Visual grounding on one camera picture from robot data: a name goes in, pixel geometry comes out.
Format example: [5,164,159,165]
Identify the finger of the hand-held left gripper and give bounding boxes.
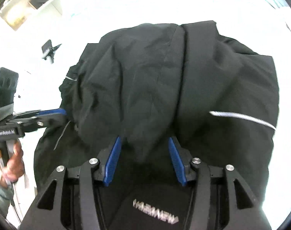
[16,114,68,133]
[13,108,67,118]

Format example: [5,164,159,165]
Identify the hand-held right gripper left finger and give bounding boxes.
[22,135,123,230]

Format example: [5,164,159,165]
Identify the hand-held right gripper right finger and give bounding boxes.
[168,136,273,230]

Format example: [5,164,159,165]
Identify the black hooded jacket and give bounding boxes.
[33,20,280,230]

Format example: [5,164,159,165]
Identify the person's left forearm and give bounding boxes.
[0,164,15,212]

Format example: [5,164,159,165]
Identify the person's left hand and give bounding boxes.
[0,141,26,184]

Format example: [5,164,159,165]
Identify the white bookshelf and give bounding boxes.
[0,0,62,32]

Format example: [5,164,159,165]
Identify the grey cable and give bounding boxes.
[11,182,24,224]

